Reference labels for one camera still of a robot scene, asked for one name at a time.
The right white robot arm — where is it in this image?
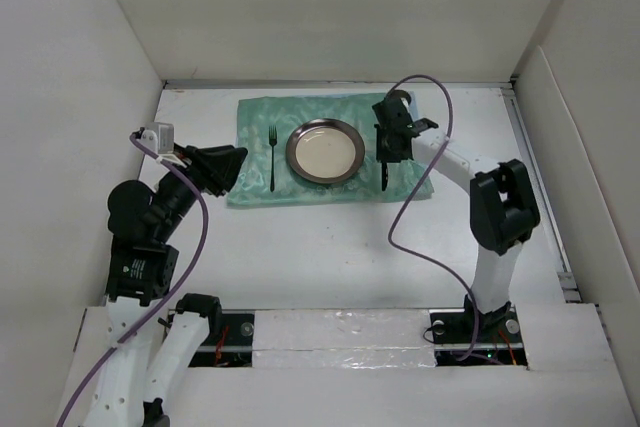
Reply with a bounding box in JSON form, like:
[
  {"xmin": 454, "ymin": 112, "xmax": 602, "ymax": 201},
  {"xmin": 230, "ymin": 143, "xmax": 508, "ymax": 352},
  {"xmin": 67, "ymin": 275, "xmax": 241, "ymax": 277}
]
[{"xmin": 373, "ymin": 90, "xmax": 540, "ymax": 341}]

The black metal fork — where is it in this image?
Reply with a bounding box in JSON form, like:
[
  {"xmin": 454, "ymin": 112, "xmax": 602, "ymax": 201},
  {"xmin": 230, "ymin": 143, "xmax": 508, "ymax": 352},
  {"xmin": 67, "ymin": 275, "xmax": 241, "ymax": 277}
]
[{"xmin": 268, "ymin": 125, "xmax": 278, "ymax": 192}]

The green satin placemat cloth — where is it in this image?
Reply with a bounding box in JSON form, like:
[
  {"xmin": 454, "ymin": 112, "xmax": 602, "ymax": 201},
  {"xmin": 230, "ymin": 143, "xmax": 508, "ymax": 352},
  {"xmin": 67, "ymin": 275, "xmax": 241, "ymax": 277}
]
[{"xmin": 227, "ymin": 92, "xmax": 426, "ymax": 208}]

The round metal plate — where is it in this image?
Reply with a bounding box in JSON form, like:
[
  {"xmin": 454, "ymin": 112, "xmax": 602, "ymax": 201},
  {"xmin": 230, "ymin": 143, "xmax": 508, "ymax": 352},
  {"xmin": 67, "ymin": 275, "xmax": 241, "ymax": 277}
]
[{"xmin": 285, "ymin": 118, "xmax": 365, "ymax": 185}]

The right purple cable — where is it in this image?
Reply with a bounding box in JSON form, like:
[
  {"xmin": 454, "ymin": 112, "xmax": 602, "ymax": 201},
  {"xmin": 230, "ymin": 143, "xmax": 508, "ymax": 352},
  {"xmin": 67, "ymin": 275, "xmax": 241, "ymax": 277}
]
[{"xmin": 384, "ymin": 75, "xmax": 482, "ymax": 362}]

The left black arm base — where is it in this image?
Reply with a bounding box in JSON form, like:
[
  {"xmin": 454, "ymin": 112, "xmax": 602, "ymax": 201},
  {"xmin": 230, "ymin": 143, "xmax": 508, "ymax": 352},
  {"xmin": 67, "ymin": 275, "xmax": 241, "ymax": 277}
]
[{"xmin": 189, "ymin": 310, "xmax": 255, "ymax": 368}]

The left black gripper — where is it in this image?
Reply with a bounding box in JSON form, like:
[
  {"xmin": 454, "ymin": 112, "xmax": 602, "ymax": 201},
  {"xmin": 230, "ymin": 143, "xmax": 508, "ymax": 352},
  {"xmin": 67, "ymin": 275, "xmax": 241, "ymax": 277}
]
[{"xmin": 154, "ymin": 140, "xmax": 247, "ymax": 239}]

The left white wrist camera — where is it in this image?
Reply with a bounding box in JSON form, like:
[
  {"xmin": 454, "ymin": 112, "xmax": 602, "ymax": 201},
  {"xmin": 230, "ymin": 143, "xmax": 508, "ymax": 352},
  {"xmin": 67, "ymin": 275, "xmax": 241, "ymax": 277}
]
[{"xmin": 132, "ymin": 122, "xmax": 184, "ymax": 166}]

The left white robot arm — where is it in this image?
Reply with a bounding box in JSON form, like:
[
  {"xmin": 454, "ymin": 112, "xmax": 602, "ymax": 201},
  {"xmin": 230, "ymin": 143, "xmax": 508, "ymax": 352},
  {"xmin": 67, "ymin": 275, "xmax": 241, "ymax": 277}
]
[{"xmin": 83, "ymin": 145, "xmax": 248, "ymax": 426}]

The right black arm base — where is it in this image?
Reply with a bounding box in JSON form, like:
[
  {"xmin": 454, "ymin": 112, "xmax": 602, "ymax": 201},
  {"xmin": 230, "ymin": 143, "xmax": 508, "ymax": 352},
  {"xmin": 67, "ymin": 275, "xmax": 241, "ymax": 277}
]
[{"xmin": 423, "ymin": 309, "xmax": 528, "ymax": 367}]

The black knife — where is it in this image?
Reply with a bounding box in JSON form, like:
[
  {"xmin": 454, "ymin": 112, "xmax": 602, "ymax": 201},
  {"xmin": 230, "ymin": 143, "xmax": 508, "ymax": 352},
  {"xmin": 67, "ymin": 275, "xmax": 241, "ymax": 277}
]
[{"xmin": 380, "ymin": 162, "xmax": 389, "ymax": 192}]

